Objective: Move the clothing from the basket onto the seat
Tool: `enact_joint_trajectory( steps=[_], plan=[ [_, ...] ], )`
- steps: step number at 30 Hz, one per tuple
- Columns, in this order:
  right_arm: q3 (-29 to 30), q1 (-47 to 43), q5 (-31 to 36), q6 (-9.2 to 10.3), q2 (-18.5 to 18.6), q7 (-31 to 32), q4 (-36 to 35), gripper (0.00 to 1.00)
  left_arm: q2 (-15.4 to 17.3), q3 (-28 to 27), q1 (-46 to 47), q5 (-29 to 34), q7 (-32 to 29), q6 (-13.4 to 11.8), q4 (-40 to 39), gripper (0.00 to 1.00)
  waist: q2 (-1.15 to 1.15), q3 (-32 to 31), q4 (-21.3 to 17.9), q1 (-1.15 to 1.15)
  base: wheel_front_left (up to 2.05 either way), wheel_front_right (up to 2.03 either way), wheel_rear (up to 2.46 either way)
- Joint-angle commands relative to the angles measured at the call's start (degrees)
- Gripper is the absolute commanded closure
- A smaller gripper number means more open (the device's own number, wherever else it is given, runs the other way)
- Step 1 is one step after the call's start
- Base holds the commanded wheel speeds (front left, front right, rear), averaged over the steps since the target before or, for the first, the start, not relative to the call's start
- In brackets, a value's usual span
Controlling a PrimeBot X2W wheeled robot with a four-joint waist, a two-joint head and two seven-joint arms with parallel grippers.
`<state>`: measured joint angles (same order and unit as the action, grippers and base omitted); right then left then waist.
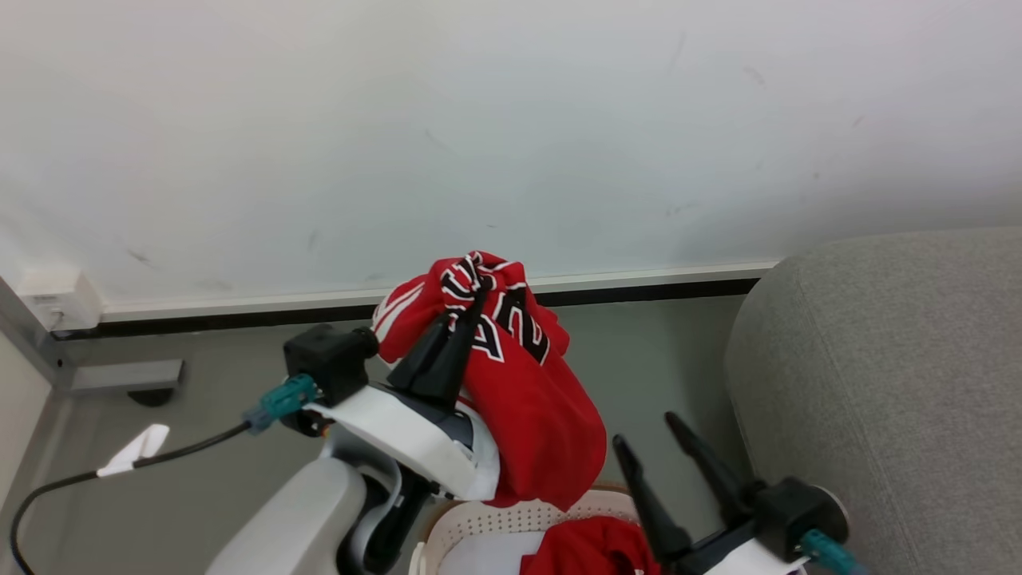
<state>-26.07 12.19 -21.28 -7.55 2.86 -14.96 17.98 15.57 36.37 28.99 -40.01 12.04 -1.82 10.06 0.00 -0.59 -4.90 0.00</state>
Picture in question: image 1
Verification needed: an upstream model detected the black cable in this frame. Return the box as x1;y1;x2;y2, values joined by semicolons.
10;422;252;575

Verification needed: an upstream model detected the teal cable connector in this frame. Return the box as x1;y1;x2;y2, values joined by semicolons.
243;373;319;434
800;529;868;575

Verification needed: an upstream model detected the white wall socket box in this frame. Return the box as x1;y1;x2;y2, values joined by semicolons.
19;269;105;333

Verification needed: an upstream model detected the white cable tag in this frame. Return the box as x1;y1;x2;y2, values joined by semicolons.
97;424;170;478

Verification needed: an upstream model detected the teal right cable connector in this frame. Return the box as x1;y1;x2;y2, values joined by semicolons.
800;529;868;575

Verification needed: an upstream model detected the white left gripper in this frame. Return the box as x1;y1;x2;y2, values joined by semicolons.
303;290;502;504

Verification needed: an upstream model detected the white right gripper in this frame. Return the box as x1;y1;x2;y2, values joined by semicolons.
612;412;811;575

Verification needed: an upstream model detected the white cloth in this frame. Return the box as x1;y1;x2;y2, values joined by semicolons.
438;530;549;575

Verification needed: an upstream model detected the teal left cable connector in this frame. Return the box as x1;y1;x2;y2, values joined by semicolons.
243;373;319;434

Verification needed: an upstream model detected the red basketball jersey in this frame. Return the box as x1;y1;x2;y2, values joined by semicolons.
371;251;608;512

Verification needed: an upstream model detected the white perforated laundry basket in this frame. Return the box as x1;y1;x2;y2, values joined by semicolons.
409;486;665;575

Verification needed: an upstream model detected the white black baseboard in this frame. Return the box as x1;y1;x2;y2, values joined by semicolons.
52;259;785;341

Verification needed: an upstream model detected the grey door frame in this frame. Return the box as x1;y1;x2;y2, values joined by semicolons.
0;276;77;394

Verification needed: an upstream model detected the red garment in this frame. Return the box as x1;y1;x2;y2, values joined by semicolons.
521;516;662;575

